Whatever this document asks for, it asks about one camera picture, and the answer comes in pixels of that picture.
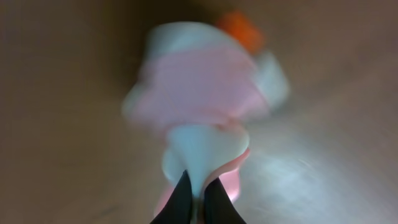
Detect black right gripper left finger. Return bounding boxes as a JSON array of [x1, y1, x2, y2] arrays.
[[150, 170, 193, 224]]

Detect pink white duck figure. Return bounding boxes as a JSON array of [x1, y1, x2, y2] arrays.
[[122, 11, 290, 223]]

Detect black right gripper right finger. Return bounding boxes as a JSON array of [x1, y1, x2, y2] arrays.
[[204, 178, 246, 224]]

